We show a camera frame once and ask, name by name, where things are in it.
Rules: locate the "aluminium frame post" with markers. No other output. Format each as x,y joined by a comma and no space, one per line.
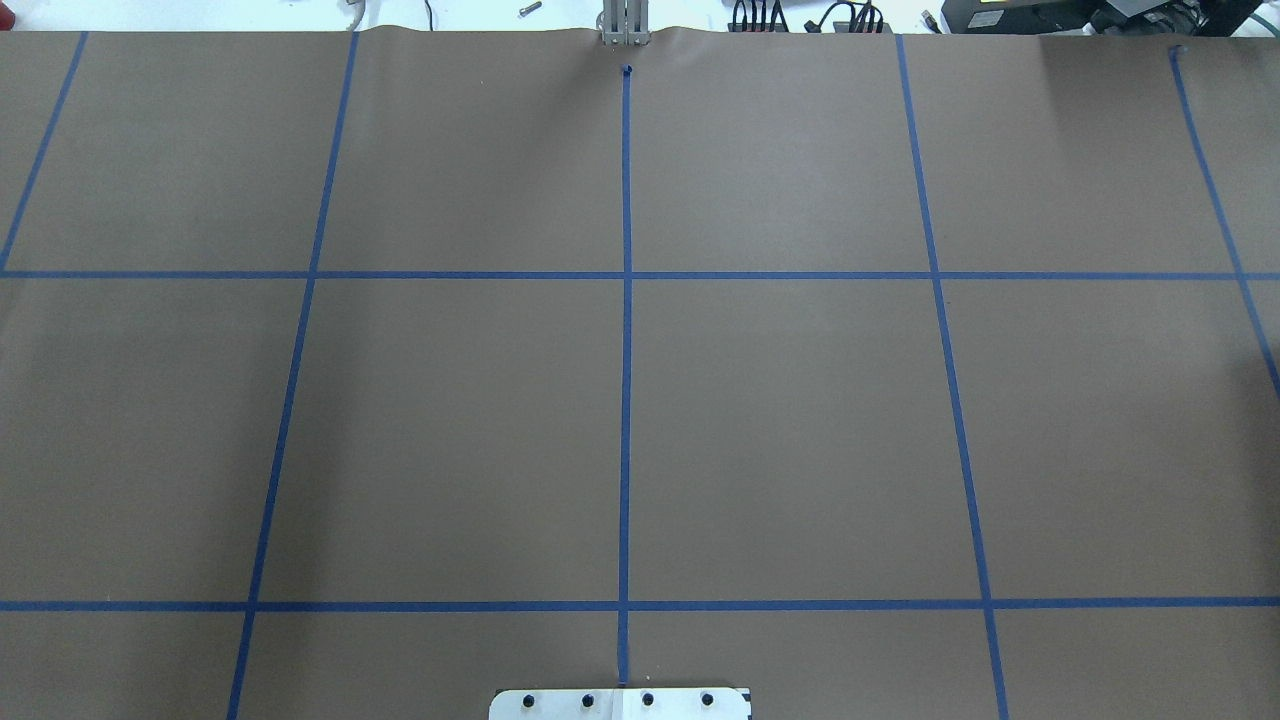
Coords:
624,23

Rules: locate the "white pillar base plate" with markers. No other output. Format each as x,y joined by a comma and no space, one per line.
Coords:
623,703

